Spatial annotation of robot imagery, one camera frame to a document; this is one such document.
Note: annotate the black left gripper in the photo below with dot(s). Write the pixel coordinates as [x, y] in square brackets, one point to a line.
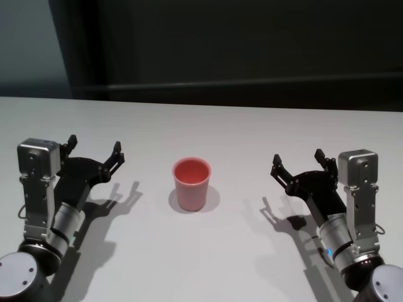
[78, 176]

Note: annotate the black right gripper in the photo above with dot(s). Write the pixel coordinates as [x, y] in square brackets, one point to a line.
[321, 192]

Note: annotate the pink plastic cup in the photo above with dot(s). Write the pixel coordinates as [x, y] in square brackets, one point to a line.
[190, 192]

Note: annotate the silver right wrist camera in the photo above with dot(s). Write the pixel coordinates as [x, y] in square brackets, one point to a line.
[357, 166]

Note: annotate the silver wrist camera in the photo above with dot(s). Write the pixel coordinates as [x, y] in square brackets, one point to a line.
[36, 157]
[357, 166]

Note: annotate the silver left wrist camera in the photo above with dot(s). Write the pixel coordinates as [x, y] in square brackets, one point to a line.
[36, 157]

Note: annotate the dark partition post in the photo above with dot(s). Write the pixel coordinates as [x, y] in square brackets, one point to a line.
[78, 47]

